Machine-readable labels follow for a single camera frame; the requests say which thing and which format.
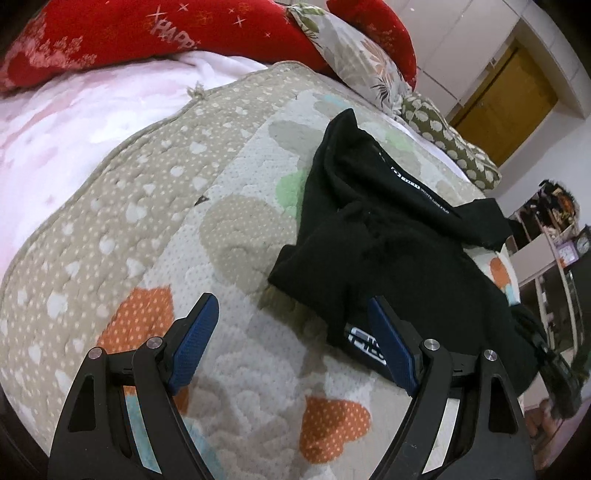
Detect black pants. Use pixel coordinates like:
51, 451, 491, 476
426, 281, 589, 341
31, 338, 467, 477
269, 110, 543, 393

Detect floral leaf pillow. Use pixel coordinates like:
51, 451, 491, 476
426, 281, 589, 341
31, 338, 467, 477
287, 3, 411, 116

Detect olive white-dotted pillow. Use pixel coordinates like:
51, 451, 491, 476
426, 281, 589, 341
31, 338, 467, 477
401, 93, 502, 192

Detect small round clock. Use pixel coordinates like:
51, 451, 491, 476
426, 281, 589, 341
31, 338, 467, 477
574, 232, 591, 257

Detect black television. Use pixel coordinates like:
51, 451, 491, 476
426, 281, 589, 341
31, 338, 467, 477
566, 255, 591, 347

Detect red pillow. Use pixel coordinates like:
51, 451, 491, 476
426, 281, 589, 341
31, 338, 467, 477
327, 0, 417, 89

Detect yellow wooden door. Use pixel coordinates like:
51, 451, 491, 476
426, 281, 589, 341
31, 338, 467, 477
452, 42, 558, 167

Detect white glossy wardrobe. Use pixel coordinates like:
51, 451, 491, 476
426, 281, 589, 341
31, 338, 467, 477
388, 0, 590, 118

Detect white shelf unit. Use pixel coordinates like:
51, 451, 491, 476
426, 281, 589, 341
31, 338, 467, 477
508, 179, 590, 355

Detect red happy blanket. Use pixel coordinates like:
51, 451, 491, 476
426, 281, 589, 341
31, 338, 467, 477
1, 0, 329, 92

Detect heart patterned quilt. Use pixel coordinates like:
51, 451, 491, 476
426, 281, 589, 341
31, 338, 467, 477
1, 62, 513, 479

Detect pink bed sheet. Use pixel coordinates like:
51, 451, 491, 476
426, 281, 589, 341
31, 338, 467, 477
1, 51, 264, 268

